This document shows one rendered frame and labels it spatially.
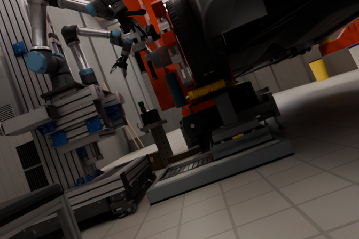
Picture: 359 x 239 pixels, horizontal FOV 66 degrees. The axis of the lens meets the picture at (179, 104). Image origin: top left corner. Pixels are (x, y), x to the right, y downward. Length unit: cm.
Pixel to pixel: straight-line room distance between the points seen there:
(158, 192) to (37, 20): 118
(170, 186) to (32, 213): 92
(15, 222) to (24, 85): 146
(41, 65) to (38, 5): 35
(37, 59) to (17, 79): 49
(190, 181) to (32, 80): 126
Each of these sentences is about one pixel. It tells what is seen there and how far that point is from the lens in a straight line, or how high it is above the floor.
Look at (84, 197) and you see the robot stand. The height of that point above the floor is 18.
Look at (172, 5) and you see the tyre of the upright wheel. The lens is 180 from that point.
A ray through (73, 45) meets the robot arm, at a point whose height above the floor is 131.
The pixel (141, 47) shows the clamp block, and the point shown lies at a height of 91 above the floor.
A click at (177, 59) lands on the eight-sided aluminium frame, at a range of 170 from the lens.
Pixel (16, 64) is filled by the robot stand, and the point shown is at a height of 114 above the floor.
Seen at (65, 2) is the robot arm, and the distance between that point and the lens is 191.
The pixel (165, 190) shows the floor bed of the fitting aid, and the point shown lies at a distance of 161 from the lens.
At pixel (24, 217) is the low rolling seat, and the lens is 81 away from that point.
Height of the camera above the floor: 37
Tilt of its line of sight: 4 degrees up
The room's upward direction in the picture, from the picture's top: 21 degrees counter-clockwise
